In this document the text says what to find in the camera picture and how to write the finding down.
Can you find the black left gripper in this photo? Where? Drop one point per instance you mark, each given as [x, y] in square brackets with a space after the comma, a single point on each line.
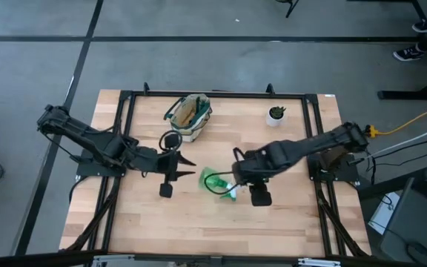
[169, 167]

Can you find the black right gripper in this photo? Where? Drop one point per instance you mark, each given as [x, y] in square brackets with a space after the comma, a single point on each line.
[252, 172]

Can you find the green transparent spray bottle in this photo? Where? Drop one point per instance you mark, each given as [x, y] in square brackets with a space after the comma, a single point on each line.
[213, 180]

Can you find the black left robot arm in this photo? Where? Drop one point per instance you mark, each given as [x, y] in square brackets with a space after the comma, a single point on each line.
[87, 139]

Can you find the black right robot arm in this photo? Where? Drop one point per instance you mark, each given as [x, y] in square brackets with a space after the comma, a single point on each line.
[302, 148]

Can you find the beige and green garden bag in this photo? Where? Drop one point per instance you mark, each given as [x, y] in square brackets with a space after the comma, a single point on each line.
[193, 131]

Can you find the small green succulent plant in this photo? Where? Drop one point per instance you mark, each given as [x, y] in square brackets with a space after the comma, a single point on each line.
[277, 112]

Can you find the white paper sheet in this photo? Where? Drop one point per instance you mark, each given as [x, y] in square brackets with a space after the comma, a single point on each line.
[384, 215]

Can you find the black chair leg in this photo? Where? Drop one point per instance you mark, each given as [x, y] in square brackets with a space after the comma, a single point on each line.
[291, 9]

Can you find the grey computer case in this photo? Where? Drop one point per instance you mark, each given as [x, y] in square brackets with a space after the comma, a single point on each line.
[421, 222]

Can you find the black desk foot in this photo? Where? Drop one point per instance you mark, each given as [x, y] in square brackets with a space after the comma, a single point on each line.
[413, 95]

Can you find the person's black shoe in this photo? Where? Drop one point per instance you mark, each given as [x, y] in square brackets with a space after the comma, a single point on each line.
[408, 53]
[424, 26]

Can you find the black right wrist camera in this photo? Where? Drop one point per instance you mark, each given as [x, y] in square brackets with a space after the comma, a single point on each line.
[259, 194]

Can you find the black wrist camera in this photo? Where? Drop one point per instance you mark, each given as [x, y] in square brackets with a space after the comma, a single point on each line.
[171, 141]
[259, 194]

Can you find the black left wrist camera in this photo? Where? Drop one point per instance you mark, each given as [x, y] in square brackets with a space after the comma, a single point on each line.
[171, 141]

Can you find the black aluminium table frame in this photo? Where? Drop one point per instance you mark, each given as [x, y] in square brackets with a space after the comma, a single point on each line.
[217, 94]

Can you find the silver metal bracket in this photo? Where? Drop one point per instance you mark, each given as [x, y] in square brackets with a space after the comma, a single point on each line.
[113, 261]
[319, 262]

